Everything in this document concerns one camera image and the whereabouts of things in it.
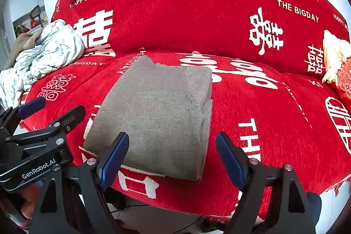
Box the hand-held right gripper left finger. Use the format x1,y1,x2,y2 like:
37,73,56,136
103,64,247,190
29,132,130,234

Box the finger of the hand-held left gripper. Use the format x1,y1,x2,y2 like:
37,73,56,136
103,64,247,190
5,105,86,152
0,97,47,136

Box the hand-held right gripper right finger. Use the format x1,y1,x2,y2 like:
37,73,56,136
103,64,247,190
216,132,316,234

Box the grey knitted sweater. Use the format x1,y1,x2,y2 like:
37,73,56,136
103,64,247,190
83,55,214,181

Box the person's left hand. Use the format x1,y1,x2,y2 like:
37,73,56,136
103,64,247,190
22,182,42,220

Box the pale floral crumpled cloth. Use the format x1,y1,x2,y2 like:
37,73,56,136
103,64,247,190
0,19,85,110

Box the brown cloth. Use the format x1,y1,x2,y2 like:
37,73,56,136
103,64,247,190
4,28,44,70

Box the colourful picture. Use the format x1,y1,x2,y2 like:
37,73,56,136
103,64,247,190
12,19,31,33

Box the person's right leg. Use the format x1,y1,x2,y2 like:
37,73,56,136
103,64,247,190
306,192,322,226

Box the black chair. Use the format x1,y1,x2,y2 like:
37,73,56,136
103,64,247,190
30,4,45,27

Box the red gold embroidered cushion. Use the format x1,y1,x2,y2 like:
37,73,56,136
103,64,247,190
333,59,351,105

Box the red printed sofa cover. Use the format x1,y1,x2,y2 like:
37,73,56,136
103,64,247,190
20,0,351,223

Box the cream crumpled cloth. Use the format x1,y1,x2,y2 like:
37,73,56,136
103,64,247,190
322,30,351,85

